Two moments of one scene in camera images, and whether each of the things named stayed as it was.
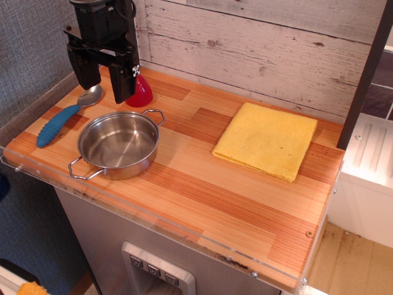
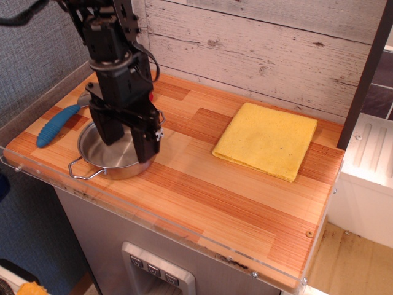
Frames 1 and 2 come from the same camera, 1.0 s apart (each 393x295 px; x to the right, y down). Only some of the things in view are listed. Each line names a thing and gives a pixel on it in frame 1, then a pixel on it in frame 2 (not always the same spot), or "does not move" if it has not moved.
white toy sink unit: x=361 y=200 does not move
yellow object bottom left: x=32 y=288 does not move
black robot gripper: x=105 y=34 -> x=122 y=91
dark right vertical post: x=365 y=81 does not move
